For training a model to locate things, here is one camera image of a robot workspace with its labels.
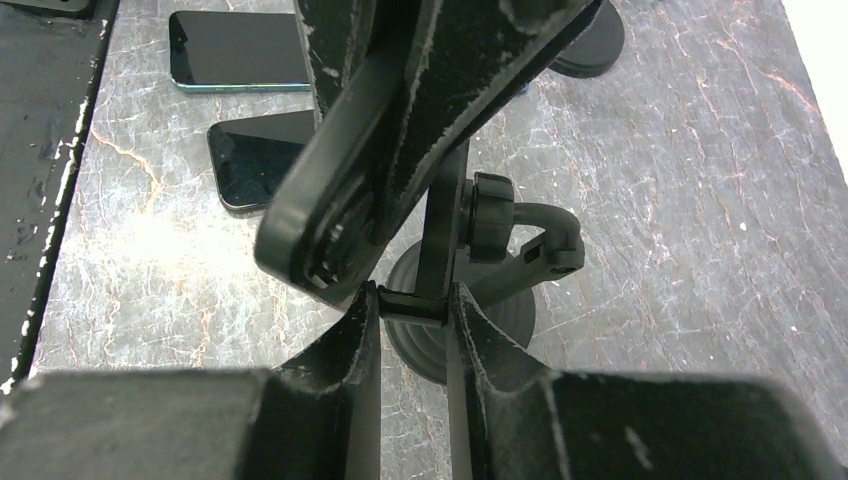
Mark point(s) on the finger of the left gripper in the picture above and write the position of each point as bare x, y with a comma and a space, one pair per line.
468, 58
335, 35

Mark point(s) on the black round-base phone stand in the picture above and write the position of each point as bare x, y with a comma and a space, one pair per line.
475, 233

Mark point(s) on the far black phone stand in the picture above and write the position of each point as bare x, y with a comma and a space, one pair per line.
596, 50

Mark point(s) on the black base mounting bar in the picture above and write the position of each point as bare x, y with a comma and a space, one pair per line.
51, 69

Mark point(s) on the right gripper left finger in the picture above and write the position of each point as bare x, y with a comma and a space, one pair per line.
326, 416

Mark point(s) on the black smartphone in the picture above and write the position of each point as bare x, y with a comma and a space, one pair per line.
252, 156
222, 52
312, 236

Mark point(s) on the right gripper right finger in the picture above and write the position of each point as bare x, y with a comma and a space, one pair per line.
502, 422

